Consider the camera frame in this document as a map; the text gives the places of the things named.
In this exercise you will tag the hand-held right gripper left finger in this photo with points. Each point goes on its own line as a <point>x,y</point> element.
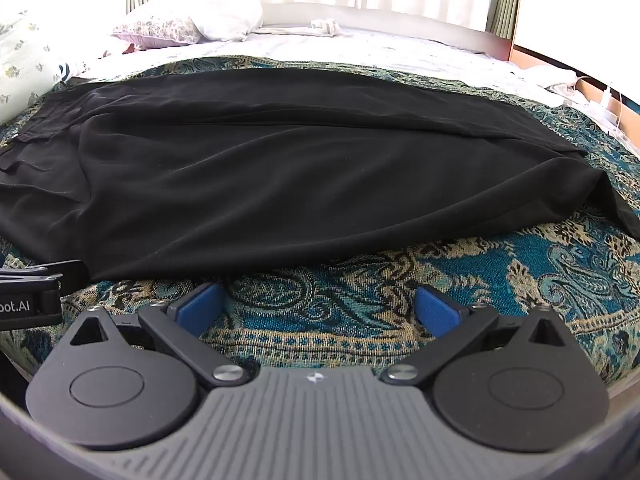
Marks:
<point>200,305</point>

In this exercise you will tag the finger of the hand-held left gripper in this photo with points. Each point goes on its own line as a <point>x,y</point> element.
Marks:
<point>60,270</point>

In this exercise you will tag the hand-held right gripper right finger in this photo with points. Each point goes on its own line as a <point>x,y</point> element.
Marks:
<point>434,310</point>

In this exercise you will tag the black pants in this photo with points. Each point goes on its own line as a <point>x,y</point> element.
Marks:
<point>250,175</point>

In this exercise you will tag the teal paisley blanket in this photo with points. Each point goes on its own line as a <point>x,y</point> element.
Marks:
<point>550,270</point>

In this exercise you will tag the white floral quilt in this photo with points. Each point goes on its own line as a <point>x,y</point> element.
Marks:
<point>25,60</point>

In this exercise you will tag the purple floral pillow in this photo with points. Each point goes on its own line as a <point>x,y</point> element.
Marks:
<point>155,27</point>

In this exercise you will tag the white bed sheet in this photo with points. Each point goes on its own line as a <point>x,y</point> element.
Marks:
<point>375,45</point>

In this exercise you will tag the white pillow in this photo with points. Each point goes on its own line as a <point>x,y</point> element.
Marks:
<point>225,17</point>

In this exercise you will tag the grey bed headboard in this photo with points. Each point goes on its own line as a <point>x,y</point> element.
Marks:
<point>400,17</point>

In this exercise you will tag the small crumpled white cloth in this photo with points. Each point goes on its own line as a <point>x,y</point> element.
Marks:
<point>325,26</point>

